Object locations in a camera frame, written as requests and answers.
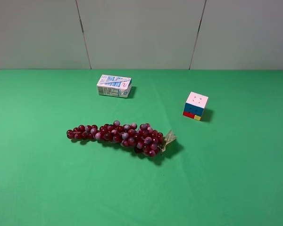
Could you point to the multicoloured puzzle cube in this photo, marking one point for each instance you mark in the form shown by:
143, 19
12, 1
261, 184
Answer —
195, 105

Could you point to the red purple grape bunch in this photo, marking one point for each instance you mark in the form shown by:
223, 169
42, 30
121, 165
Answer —
142, 138

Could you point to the white blue milk carton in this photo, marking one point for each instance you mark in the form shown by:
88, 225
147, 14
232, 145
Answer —
114, 86

